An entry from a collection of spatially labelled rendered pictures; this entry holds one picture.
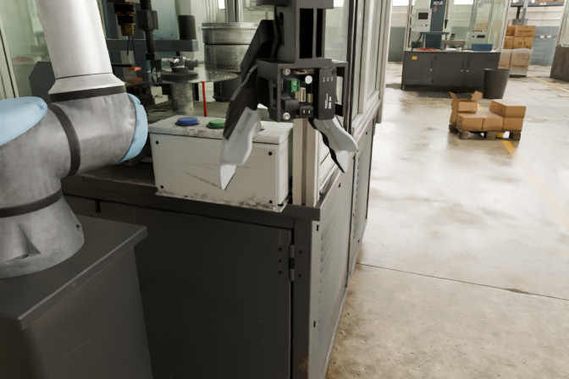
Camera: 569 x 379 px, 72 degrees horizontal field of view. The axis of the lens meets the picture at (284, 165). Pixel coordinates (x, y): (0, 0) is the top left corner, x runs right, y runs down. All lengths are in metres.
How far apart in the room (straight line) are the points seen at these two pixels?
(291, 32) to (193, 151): 0.46
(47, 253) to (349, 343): 1.15
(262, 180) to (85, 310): 0.35
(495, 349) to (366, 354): 0.47
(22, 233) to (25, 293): 0.09
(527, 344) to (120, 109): 1.57
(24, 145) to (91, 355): 0.34
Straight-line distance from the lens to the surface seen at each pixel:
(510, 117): 4.60
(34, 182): 0.65
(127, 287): 0.76
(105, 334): 0.76
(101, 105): 0.69
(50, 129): 0.66
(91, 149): 0.68
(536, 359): 1.74
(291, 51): 0.36
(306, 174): 0.76
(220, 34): 1.83
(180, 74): 1.16
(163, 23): 1.98
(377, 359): 1.54
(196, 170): 0.79
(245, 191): 0.76
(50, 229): 0.67
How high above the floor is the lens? 1.08
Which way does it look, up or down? 19 degrees down
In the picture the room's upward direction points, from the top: straight up
